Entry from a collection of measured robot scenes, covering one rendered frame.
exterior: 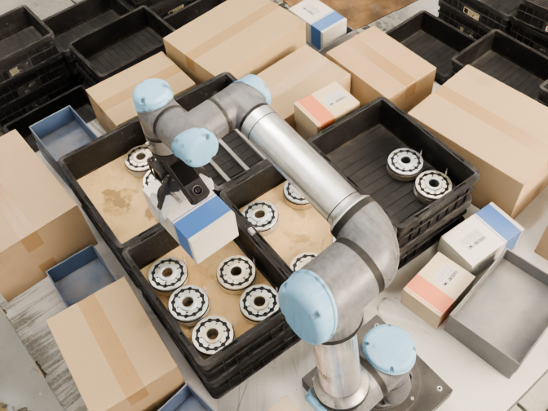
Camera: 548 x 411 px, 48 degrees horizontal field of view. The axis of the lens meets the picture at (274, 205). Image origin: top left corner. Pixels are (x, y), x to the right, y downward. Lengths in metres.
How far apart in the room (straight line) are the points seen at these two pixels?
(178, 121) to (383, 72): 1.08
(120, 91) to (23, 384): 1.20
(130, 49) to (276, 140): 1.86
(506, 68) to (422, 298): 1.50
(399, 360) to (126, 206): 0.91
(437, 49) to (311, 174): 2.13
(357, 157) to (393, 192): 0.17
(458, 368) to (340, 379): 0.53
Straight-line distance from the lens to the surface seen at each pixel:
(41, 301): 1.92
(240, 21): 2.27
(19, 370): 2.67
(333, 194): 1.08
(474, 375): 1.70
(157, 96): 1.18
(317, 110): 1.88
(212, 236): 1.39
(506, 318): 1.73
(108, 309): 1.64
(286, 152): 1.11
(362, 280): 1.00
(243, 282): 1.60
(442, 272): 1.73
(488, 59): 2.97
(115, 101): 2.12
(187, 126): 1.14
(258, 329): 1.46
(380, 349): 1.39
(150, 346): 1.56
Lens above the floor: 2.24
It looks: 53 degrees down
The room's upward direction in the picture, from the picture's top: 6 degrees counter-clockwise
